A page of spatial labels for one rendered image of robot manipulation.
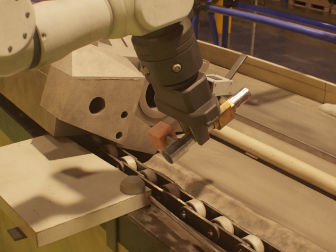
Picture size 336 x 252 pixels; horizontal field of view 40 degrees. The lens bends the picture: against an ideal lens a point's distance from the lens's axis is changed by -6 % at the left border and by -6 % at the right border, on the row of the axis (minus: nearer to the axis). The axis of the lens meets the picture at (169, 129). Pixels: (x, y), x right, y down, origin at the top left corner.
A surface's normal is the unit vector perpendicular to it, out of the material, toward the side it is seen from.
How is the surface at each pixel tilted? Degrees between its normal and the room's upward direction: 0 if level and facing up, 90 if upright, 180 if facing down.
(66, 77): 71
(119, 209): 90
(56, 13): 45
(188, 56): 88
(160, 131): 25
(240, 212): 50
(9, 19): 76
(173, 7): 85
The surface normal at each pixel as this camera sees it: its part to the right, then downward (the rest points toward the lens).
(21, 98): -0.77, 0.04
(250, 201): 0.05, -0.92
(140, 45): -0.62, -0.08
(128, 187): -0.25, -0.30
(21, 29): 0.73, 0.06
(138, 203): 0.67, 0.31
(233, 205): -0.57, -0.44
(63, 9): 0.58, -0.52
